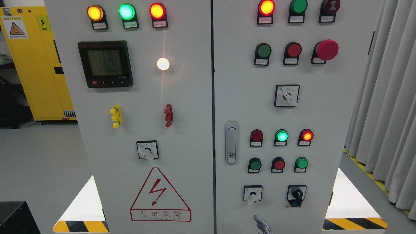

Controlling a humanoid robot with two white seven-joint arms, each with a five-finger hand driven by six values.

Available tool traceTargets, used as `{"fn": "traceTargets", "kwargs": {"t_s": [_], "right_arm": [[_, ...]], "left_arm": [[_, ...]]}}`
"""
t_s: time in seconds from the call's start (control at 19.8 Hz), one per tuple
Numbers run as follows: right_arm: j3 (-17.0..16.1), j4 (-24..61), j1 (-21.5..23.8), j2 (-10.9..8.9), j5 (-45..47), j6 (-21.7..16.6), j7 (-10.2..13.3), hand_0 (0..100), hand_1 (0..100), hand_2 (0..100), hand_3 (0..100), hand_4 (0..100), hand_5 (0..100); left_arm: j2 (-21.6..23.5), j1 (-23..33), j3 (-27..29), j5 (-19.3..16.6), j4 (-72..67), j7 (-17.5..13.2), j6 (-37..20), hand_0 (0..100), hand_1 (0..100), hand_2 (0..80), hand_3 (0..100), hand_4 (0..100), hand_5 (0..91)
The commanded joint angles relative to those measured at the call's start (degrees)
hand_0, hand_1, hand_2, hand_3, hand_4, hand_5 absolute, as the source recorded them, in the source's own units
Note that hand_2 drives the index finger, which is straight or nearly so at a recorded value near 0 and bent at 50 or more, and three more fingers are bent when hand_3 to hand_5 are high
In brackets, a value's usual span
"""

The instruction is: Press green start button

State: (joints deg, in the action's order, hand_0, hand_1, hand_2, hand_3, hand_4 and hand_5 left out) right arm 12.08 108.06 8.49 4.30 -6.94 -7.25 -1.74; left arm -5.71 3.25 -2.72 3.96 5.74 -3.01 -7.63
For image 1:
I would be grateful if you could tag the white selector switch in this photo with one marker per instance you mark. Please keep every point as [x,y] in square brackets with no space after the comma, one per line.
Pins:
[252,193]
[286,95]
[147,150]

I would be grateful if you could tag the yellow terminal connector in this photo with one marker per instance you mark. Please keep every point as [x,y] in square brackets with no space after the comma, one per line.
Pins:
[116,116]

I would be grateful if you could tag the dark red indicator lamp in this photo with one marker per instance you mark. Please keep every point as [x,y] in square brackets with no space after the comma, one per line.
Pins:
[256,139]

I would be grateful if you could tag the green start push button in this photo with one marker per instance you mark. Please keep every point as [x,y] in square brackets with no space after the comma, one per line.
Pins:
[254,165]

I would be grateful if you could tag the lower white selector switch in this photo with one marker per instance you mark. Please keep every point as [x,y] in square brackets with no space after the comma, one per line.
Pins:
[252,193]

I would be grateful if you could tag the dark red buzzer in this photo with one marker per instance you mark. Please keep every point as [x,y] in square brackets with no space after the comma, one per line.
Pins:
[328,10]

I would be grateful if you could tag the red stop push button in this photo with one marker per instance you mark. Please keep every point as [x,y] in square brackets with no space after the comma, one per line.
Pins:
[278,165]

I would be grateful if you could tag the red terminal connector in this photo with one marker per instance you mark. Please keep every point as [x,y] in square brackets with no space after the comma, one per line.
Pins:
[168,115]

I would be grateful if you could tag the red push button upper row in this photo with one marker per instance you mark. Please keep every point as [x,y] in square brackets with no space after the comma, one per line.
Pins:
[292,53]

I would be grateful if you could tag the left white selector switch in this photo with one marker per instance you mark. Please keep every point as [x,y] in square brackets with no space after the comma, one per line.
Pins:
[147,150]

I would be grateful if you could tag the black knob selector switch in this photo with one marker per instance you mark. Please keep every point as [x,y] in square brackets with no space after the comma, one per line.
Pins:
[296,195]

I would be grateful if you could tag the red emergency stop mushroom button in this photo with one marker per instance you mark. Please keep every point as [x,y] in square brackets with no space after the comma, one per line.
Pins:
[324,51]

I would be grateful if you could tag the black digital power meter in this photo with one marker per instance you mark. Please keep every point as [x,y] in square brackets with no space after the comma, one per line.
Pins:
[106,63]

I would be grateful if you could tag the upper right white selector switch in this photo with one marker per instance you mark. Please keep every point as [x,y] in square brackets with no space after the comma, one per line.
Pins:
[286,95]

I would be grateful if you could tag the green indicator lamp top left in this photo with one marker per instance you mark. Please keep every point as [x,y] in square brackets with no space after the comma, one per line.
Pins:
[128,15]

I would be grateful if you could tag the green push button top right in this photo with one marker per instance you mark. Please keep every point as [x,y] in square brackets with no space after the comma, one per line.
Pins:
[297,9]

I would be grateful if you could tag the lit red indicator lamp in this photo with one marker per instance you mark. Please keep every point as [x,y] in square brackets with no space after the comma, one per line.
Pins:
[305,137]

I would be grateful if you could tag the white lit indicator lamp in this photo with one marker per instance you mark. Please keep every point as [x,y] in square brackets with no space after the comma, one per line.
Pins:
[163,64]

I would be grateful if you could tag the grey curtain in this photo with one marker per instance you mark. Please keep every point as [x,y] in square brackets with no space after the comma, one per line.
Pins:
[382,133]

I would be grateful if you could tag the green push button upper row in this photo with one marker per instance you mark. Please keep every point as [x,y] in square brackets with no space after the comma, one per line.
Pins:
[262,54]

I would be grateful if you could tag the yellow indicator lamp top left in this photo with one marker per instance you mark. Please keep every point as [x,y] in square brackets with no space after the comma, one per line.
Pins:
[98,17]

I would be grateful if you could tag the bright green push button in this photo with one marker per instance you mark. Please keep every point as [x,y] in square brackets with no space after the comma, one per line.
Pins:
[301,165]

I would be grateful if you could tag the red indicator lamp top left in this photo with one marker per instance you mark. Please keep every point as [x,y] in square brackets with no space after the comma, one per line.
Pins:
[158,15]

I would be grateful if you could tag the silver door handle lock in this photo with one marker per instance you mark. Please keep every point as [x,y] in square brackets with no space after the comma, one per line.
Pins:
[231,133]

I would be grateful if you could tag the lit green indicator lamp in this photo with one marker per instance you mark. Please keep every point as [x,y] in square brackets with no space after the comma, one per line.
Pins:
[281,137]

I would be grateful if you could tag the white electrical control cabinet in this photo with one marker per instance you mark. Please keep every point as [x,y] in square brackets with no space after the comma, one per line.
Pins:
[211,80]

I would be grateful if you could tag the yellow safety cabinet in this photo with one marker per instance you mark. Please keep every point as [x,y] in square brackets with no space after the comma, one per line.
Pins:
[32,46]

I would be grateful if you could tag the red high voltage warning sticker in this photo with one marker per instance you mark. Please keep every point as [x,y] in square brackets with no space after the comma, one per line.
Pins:
[159,201]

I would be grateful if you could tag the red indicator lamp top right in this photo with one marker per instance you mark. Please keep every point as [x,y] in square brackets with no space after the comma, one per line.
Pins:
[265,11]

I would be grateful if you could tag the black box lower left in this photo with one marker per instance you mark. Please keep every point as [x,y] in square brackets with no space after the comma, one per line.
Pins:
[16,218]

